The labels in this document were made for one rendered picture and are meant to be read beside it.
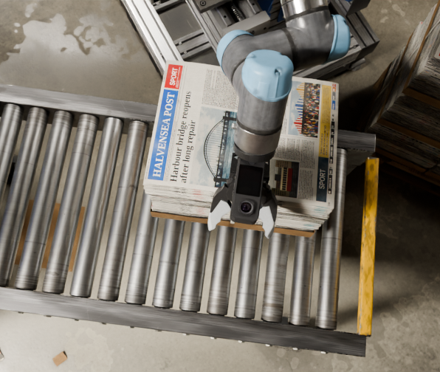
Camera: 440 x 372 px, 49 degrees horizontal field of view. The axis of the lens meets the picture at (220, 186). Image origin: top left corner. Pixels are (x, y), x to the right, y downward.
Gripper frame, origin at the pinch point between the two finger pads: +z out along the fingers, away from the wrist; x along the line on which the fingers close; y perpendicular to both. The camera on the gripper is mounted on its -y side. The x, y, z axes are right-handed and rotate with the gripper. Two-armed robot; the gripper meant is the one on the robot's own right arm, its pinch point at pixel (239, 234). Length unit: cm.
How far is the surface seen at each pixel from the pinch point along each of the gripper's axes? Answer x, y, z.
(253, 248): -4.9, 14.4, 19.1
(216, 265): 3.3, 10.3, 22.3
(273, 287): -10.7, 7.5, 24.0
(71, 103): 46, 39, 2
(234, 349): -8, 36, 101
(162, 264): 16.0, 8.8, 22.9
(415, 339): -78, 48, 94
